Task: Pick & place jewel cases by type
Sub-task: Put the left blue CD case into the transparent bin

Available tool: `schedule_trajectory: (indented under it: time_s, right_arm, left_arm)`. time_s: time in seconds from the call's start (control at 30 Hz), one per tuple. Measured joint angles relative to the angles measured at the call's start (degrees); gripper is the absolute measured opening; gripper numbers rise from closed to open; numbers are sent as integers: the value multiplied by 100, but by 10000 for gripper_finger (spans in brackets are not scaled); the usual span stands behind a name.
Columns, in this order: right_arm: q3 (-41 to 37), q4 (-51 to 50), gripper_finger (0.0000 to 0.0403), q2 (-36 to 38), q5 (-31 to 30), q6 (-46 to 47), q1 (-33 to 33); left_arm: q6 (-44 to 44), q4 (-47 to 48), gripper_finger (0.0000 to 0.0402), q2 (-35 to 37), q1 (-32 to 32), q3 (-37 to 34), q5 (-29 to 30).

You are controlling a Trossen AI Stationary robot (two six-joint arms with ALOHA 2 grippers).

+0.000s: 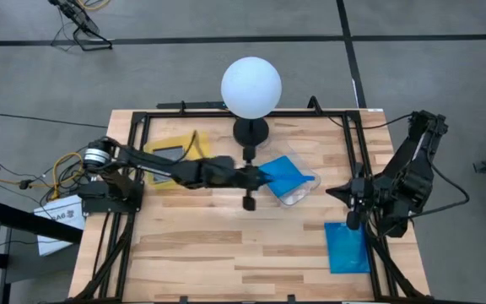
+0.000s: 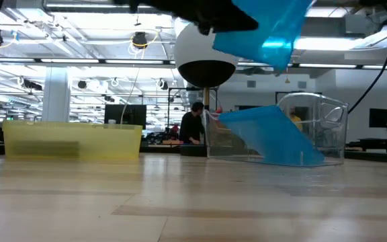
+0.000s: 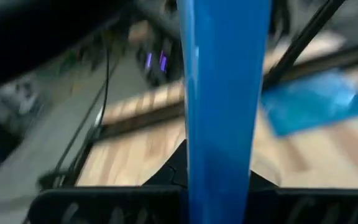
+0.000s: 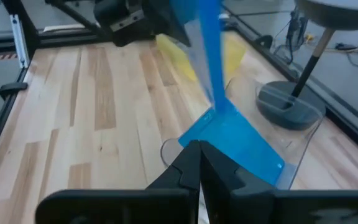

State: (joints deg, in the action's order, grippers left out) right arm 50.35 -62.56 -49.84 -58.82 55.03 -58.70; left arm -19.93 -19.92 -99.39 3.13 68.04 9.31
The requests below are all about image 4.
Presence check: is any yellow floor cable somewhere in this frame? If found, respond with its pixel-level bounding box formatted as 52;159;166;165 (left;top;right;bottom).
303;33;358;54

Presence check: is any silver aluminium post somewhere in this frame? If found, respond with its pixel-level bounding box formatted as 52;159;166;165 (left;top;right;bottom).
9;14;30;68

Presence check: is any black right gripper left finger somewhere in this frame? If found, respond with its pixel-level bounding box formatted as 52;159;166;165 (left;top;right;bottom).
146;139;202;224

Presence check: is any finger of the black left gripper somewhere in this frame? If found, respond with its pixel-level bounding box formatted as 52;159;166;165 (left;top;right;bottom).
153;0;193;48

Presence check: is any black floor cable bundle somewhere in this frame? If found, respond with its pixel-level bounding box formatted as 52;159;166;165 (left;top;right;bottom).
273;6;310;65

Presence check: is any black frame clamp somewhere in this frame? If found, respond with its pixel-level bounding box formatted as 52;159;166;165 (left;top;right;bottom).
0;82;29;101
255;34;273;50

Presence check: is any blue plastic disc case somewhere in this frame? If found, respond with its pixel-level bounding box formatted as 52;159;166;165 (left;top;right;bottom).
169;0;229;113
178;104;286;187

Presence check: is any clear plastic bin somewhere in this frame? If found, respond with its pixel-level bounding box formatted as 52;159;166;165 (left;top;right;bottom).
159;76;325;191

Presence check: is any yellow translucent plastic bin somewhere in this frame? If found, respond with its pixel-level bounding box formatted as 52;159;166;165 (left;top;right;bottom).
155;30;248;82

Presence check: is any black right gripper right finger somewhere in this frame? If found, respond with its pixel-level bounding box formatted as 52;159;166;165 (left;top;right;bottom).
200;139;275;224

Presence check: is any white globe table lamp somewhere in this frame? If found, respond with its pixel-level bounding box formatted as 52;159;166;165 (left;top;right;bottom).
255;0;358;131

